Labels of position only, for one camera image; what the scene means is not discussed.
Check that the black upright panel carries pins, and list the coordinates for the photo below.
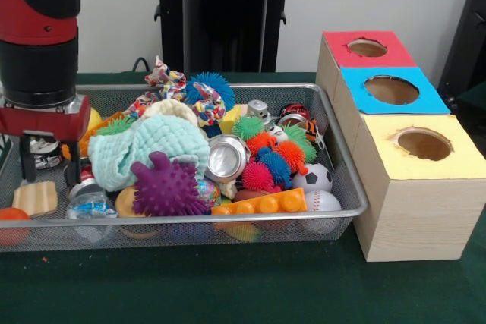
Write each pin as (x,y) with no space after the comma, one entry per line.
(467,28)

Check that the purple spiky rubber ball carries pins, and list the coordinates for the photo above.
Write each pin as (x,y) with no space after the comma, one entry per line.
(171,187)

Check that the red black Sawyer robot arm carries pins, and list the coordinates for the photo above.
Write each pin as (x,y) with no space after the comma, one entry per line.
(38,16)

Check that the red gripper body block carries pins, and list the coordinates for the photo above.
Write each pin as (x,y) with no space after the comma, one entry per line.
(41,123)

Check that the wooden box with three holes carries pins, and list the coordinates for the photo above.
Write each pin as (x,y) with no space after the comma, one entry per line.
(417,217)

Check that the small white baseball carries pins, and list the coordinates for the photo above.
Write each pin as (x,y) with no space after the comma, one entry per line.
(322,200)

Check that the colourful patterned cloth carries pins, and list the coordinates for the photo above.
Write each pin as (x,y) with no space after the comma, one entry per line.
(167,81)

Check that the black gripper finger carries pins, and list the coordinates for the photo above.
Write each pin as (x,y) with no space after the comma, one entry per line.
(28,161)
(72,166)

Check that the small soccer ball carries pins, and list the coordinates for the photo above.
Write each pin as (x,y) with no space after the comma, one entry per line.
(313,178)

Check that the clear packet with blue label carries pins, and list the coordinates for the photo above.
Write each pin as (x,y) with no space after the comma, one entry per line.
(91,206)

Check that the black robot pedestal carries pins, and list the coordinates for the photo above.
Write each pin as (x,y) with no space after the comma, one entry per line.
(228,16)

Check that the wavy wooden block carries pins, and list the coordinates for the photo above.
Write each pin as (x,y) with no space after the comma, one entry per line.
(36,197)

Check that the multicolour spiky caterpillar toy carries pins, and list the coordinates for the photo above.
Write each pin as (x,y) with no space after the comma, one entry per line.
(273,164)

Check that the orange plastic building block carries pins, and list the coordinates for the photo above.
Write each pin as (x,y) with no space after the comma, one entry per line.
(266,202)

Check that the dark green tablecloth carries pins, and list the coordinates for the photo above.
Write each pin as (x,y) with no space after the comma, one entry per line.
(228,286)
(472,111)

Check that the crushed silver can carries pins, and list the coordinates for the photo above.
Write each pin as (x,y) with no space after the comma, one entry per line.
(226,159)

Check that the silver mesh bin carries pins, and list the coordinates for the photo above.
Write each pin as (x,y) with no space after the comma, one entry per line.
(190,227)

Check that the small silver can black label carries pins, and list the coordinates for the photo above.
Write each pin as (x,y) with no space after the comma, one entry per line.
(47,155)

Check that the mint green waffle cloth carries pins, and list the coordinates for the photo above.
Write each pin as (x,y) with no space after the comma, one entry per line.
(152,138)

